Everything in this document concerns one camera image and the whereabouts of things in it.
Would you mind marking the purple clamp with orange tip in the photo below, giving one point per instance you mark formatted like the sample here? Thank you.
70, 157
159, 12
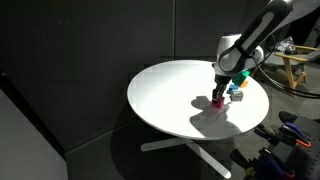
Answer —
287, 133

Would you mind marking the blue block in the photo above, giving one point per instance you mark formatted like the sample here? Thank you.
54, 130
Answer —
231, 88

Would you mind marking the round white table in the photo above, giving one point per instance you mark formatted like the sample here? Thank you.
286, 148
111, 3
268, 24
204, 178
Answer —
175, 97

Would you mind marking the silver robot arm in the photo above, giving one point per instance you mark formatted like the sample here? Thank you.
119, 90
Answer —
237, 56

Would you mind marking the purple clamp lower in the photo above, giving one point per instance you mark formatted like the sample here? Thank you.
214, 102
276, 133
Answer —
266, 167

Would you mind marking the grey block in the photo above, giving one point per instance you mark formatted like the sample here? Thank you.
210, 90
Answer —
236, 95

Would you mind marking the wooden chair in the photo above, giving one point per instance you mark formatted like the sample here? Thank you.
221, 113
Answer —
294, 64

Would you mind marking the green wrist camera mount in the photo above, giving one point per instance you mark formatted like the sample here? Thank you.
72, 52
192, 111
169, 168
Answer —
240, 78

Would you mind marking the pink block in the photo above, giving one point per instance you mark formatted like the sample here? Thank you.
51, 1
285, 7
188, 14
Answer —
218, 104

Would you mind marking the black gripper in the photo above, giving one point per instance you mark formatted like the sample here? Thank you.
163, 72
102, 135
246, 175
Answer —
221, 83

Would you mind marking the orange block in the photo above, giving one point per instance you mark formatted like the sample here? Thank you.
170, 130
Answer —
244, 84

